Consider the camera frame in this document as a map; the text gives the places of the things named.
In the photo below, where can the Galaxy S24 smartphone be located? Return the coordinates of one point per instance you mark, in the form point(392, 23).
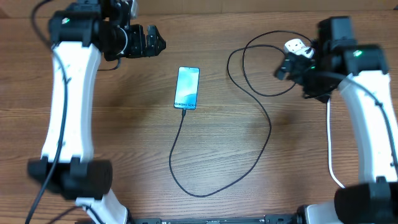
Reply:
point(187, 88)

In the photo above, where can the white power strip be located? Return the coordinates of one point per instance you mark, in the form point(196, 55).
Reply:
point(293, 45)

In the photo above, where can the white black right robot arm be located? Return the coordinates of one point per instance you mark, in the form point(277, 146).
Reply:
point(335, 61)

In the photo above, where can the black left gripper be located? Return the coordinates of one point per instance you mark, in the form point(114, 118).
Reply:
point(139, 48)

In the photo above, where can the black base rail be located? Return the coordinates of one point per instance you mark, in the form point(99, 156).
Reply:
point(267, 219)

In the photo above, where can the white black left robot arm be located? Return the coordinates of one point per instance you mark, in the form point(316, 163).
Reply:
point(80, 37)

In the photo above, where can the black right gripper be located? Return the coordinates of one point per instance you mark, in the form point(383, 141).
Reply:
point(300, 66)

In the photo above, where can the cardboard back panel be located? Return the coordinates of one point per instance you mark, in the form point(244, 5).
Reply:
point(22, 8)

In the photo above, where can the white charger plug adapter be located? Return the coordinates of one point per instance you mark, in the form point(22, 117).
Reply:
point(307, 52)

